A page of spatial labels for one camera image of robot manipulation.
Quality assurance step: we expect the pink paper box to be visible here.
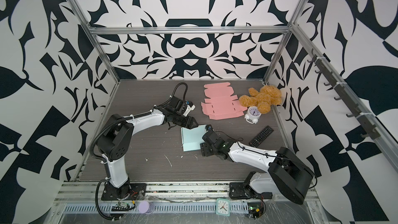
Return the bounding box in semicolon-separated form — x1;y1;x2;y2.
201;82;248;120

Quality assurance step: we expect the brown teddy bear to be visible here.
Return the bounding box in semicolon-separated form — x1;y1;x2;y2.
238;85;282;114

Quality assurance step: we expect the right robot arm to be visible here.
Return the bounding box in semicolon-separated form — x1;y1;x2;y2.
201;125;315;205

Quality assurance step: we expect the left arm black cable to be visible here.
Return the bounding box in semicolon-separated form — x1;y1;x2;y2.
170;82;189;103

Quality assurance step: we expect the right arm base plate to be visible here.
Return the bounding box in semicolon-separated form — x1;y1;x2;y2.
229;183;273;200

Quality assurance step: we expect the black remote control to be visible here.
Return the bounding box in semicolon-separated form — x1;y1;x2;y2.
249;125;274;148

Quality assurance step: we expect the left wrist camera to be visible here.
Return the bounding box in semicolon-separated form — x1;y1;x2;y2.
183;101;195;116

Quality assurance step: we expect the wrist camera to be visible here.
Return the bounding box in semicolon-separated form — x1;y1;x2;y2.
183;101;195;116
205;124;214;134

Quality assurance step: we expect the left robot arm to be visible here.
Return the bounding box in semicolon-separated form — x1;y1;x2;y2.
89;96;199;190

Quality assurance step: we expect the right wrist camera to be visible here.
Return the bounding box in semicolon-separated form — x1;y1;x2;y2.
205;124;214;134

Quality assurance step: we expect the right circuit board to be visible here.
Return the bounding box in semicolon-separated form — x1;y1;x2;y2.
248;201;266;219

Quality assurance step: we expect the circuit board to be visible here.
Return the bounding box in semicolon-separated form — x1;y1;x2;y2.
111;201;136;212
248;201;266;219

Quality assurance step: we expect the white alarm clock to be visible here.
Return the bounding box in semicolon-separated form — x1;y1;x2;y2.
245;106;262;124

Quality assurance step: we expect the green square clock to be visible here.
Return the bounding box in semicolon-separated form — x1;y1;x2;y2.
216;198;230;216

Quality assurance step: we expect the wall hook rail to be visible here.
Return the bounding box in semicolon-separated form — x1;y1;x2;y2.
309;54;383;140

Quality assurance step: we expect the light blue paper box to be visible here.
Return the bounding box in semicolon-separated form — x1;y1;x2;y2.
181;125;206;152

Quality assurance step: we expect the purple round lid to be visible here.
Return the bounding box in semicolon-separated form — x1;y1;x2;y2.
138;201;154;214

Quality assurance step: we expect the left circuit board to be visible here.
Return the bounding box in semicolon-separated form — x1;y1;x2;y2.
111;201;136;212

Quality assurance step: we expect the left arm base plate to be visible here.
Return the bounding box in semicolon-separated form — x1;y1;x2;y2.
101;182;147;201

